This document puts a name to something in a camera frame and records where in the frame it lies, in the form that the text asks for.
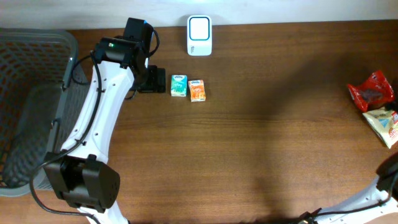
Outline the green tissue pack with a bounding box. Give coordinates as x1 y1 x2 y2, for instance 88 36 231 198
170 75 187 97

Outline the orange tissue pack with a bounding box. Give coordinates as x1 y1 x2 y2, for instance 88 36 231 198
188 80 206 102

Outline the red snack bag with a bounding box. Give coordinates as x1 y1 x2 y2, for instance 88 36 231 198
347 70 395 113

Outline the cream snack bag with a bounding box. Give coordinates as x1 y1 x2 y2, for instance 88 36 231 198
363 106 397 149

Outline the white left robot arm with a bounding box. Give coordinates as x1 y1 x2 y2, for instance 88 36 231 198
36 18 166 223

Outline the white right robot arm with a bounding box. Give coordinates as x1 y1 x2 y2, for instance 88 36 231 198
296 153 397 224

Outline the white barcode scanner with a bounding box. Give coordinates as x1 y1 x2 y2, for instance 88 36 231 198
187 15 213 57

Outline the grey plastic mesh basket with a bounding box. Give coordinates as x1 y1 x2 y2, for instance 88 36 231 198
1 28 89 197

